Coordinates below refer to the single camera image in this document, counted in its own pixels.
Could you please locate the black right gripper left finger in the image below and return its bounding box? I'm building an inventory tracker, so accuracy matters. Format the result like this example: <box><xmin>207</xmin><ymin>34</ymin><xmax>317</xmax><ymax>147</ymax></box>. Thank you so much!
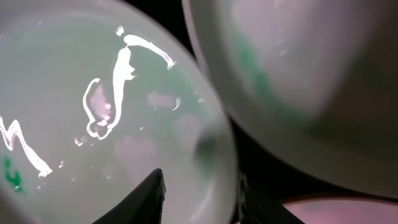
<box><xmin>93</xmin><ymin>168</ymin><xmax>166</xmax><ymax>224</ymax></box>

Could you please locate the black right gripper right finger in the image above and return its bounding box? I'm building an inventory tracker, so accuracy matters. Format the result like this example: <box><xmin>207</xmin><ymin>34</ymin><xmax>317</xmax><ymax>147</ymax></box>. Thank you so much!
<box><xmin>238</xmin><ymin>174</ymin><xmax>304</xmax><ymax>224</ymax></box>

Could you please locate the white plate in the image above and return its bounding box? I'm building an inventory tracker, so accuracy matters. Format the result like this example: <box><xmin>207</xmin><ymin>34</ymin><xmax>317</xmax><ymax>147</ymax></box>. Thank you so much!
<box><xmin>284</xmin><ymin>198</ymin><xmax>397</xmax><ymax>224</ymax></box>

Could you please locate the mint plate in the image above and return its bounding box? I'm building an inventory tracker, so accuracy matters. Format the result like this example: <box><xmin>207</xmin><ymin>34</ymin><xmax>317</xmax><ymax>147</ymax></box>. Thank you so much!
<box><xmin>1</xmin><ymin>1</ymin><xmax>237</xmax><ymax>223</ymax></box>
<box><xmin>182</xmin><ymin>0</ymin><xmax>397</xmax><ymax>198</ymax></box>

